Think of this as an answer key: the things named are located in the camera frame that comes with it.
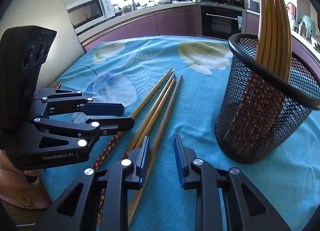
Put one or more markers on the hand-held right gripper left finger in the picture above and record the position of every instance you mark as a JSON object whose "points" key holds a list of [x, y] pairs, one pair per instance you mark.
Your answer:
{"points": [[145, 161]]}

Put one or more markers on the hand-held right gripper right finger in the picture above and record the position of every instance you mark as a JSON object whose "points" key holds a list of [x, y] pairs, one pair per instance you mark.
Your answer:
{"points": [[178, 161]]}

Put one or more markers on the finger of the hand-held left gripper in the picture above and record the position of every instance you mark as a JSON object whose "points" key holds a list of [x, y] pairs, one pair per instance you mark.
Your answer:
{"points": [[112, 126], [102, 109]]}

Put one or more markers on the black mesh utensil holder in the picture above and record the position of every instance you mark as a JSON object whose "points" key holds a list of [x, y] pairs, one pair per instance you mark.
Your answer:
{"points": [[260, 131]]}

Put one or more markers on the bunch of wooden chopsticks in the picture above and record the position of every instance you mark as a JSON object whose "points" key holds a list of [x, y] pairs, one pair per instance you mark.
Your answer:
{"points": [[268, 21]]}

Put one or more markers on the blue floral tablecloth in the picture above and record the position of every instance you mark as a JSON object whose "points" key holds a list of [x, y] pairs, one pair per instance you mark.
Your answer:
{"points": [[200, 121]]}

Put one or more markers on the grey refrigerator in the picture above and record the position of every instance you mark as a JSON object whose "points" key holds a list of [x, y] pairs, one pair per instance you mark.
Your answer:
{"points": [[50, 8]]}

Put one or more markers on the white microwave oven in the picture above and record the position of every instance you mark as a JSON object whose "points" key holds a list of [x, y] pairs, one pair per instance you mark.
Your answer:
{"points": [[87, 12]]}

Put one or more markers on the white kitchen countertop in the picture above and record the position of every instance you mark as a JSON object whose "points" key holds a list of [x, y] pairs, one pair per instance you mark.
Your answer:
{"points": [[150, 8]]}

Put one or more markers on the black built-in oven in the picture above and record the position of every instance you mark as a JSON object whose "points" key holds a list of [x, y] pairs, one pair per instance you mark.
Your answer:
{"points": [[220, 24]]}

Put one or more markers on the mint green air fryer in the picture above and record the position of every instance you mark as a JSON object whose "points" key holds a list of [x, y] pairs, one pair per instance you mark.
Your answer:
{"points": [[308, 24]]}

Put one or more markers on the pink electric kettle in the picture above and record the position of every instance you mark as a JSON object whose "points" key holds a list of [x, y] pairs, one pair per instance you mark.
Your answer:
{"points": [[292, 8]]}

